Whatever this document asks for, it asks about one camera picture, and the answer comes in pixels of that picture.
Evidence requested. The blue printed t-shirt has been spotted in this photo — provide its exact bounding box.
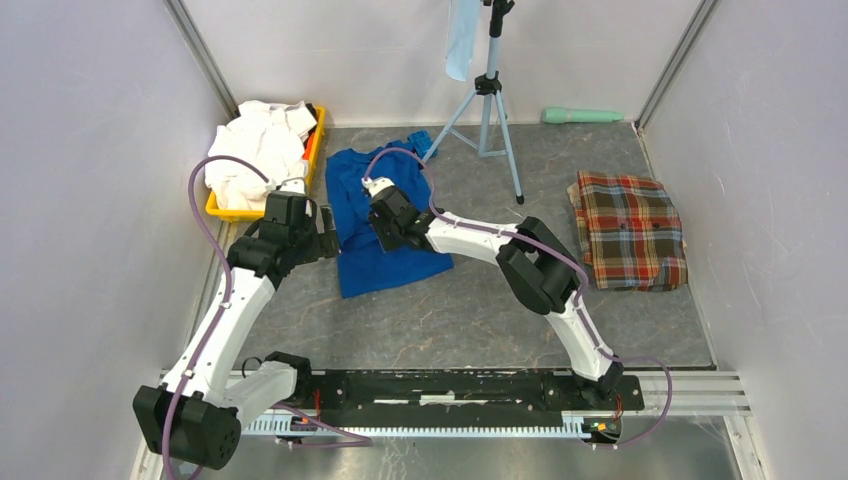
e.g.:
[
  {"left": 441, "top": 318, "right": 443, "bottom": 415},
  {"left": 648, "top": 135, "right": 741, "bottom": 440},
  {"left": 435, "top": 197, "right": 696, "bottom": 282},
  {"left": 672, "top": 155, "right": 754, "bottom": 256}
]
[{"left": 324, "top": 139, "right": 456, "bottom": 300}]

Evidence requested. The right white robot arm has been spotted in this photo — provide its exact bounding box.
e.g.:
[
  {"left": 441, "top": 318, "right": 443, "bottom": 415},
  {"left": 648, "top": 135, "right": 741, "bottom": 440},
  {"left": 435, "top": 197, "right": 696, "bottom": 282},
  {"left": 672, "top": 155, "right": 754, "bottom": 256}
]
[{"left": 363, "top": 177, "right": 623, "bottom": 408}]

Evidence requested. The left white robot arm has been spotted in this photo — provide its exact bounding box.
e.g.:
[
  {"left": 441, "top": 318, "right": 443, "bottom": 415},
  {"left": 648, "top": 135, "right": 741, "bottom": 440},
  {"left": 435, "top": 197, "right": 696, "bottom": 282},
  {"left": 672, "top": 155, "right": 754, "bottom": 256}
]
[{"left": 132, "top": 192, "right": 340, "bottom": 470}]

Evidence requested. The orange garment in tray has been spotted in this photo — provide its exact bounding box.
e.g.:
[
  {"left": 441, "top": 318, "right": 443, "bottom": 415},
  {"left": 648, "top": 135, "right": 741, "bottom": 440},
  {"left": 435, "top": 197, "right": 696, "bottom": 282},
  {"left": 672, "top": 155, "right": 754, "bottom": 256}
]
[{"left": 302, "top": 129, "right": 317, "bottom": 162}]

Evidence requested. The yellow plastic tray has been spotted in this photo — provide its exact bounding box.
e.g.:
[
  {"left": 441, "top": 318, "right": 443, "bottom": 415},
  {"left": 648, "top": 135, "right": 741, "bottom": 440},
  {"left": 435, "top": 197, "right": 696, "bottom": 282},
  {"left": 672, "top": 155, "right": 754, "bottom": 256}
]
[{"left": 203, "top": 100, "right": 326, "bottom": 222}]

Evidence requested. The small blue object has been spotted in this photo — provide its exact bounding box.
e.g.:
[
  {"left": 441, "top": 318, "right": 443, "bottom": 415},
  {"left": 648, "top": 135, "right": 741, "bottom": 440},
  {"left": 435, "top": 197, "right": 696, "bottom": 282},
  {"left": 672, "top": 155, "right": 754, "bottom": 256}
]
[{"left": 407, "top": 130, "right": 438, "bottom": 160}]

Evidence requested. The white crumpled garment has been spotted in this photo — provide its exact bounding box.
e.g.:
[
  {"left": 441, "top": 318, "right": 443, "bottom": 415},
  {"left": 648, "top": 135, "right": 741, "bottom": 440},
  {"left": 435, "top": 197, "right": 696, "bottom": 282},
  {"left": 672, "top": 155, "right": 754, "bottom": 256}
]
[{"left": 205, "top": 100, "right": 317, "bottom": 211}]

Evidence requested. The light blue music stand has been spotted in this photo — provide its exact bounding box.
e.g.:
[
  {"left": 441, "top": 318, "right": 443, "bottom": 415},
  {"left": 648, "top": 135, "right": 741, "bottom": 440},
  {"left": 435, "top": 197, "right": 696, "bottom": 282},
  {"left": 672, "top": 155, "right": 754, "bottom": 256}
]
[{"left": 422, "top": 0, "right": 525, "bottom": 205}]

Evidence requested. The mint green cylinder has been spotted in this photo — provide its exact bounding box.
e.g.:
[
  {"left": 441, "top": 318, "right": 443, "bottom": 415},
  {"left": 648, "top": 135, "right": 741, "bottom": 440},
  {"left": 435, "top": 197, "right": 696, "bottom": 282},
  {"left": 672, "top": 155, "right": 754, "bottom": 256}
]
[{"left": 541, "top": 107, "right": 624, "bottom": 124}]

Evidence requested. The folded plaid shirt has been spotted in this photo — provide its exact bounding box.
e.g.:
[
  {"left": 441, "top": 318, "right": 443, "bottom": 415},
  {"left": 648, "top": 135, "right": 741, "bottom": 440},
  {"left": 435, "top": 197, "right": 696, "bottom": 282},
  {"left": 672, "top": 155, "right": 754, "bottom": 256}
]
[{"left": 568, "top": 170, "right": 688, "bottom": 292}]

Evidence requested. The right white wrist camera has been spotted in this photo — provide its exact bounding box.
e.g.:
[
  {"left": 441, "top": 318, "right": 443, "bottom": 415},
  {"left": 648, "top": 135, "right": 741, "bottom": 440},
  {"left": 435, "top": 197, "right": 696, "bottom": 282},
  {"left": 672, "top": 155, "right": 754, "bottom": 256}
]
[{"left": 362, "top": 177, "right": 395, "bottom": 198}]

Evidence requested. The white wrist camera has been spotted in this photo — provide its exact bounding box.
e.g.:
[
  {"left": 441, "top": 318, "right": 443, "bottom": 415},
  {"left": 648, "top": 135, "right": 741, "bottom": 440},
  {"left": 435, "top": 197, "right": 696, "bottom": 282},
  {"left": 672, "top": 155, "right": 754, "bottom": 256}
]
[
  {"left": 362, "top": 177, "right": 395, "bottom": 198},
  {"left": 276, "top": 177, "right": 308, "bottom": 196}
]

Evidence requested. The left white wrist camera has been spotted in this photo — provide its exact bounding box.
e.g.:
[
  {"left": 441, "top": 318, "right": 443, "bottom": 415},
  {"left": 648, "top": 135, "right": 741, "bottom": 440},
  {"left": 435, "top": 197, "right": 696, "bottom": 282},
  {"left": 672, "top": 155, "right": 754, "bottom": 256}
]
[{"left": 276, "top": 177, "right": 308, "bottom": 196}]

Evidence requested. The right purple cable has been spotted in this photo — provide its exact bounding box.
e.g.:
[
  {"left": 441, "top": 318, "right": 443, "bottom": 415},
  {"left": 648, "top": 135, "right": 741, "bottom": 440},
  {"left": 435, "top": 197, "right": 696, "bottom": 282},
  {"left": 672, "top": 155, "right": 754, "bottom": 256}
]
[{"left": 361, "top": 146, "right": 675, "bottom": 452}]

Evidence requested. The purple cable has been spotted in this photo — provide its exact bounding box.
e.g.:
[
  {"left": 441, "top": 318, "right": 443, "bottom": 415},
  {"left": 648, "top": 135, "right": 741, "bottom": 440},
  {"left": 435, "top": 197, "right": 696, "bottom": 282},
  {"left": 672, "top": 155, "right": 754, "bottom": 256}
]
[
  {"left": 160, "top": 154, "right": 374, "bottom": 480},
  {"left": 361, "top": 146, "right": 675, "bottom": 452}
]

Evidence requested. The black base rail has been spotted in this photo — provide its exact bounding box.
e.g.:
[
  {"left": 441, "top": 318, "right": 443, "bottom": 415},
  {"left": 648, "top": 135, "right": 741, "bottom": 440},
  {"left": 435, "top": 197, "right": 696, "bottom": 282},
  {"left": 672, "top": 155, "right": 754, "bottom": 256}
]
[{"left": 284, "top": 368, "right": 645, "bottom": 429}]

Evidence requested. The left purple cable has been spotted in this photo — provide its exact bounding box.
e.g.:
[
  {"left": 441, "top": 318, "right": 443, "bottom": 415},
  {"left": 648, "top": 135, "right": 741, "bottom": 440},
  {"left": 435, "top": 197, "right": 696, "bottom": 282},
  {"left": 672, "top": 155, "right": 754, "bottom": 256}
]
[{"left": 160, "top": 154, "right": 374, "bottom": 480}]

